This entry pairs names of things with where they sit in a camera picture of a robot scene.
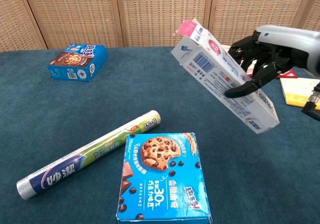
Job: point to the small blue brown cookie box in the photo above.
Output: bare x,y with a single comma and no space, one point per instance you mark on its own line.
75,63

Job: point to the white pink toothpaste box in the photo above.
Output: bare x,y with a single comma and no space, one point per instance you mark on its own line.
212,68

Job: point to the teal table cloth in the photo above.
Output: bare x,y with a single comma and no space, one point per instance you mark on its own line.
75,103

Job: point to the woven wooden folding screen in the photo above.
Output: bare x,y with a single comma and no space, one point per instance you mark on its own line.
150,13

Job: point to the large blue cookie box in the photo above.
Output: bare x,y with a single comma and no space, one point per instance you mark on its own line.
162,179

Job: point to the cling film roll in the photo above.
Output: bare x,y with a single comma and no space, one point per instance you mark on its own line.
75,164

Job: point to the yellow white booklet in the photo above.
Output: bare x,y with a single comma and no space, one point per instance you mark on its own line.
297,91

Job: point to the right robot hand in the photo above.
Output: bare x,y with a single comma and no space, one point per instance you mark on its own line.
295,46

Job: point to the red certificate folder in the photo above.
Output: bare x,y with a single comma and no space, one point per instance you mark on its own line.
290,74

